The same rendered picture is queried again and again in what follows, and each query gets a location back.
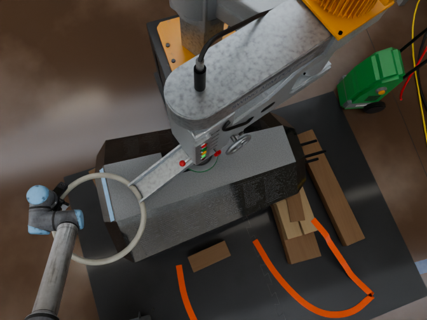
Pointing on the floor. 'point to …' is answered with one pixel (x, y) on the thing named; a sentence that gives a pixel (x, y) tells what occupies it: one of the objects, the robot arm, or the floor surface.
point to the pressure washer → (374, 79)
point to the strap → (290, 286)
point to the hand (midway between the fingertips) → (63, 202)
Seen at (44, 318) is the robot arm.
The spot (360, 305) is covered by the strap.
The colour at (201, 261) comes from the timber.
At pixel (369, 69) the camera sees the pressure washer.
